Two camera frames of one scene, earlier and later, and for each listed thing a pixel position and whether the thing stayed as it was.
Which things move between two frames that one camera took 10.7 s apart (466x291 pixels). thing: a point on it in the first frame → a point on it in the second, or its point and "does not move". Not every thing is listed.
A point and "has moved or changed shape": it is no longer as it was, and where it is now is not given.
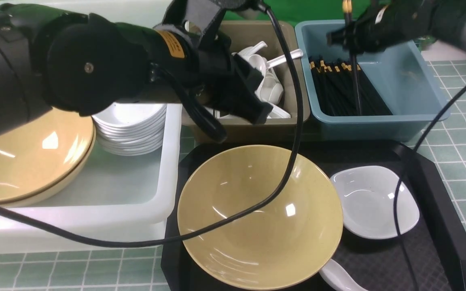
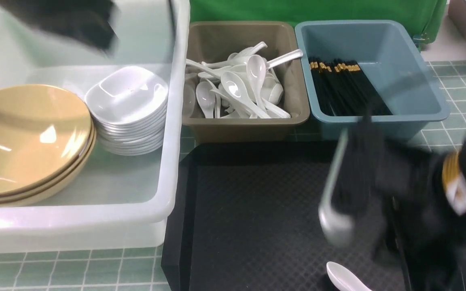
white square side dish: (367, 195) has moved or changed shape
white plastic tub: (119, 199) does not move
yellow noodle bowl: (273, 243) → (30, 141)
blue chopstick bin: (392, 95) does not move
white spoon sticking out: (295, 54) does not move
